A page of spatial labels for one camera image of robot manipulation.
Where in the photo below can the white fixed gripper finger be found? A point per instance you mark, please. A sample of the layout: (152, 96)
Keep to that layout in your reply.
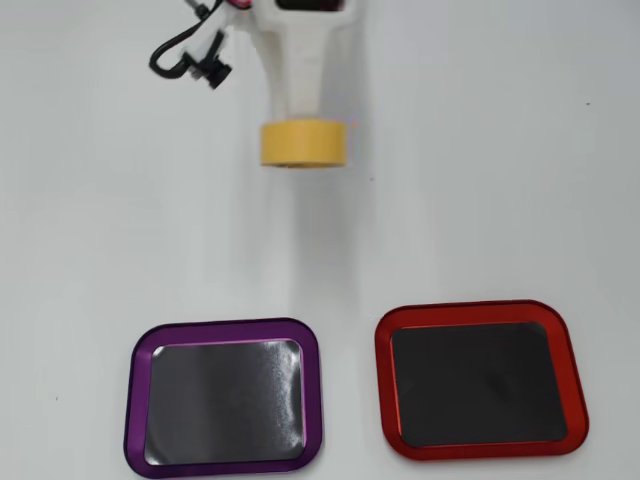
(297, 70)

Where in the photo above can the yellow masking tape roll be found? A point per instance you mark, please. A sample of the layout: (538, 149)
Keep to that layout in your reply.
(302, 145)

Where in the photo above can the purple metal dish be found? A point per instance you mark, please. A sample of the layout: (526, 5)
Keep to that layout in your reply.
(225, 400)

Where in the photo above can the red metal dish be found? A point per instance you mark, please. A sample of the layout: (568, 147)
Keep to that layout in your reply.
(475, 390)

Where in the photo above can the white camera bracket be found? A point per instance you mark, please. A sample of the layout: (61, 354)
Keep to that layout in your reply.
(207, 37)

